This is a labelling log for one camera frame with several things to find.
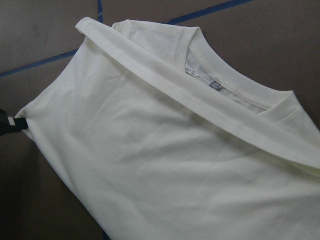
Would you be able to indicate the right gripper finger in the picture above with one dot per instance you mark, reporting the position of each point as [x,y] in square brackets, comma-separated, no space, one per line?
[10,124]

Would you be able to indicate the cream long-sleeve printed shirt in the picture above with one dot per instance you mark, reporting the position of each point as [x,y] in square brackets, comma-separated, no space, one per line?
[160,139]

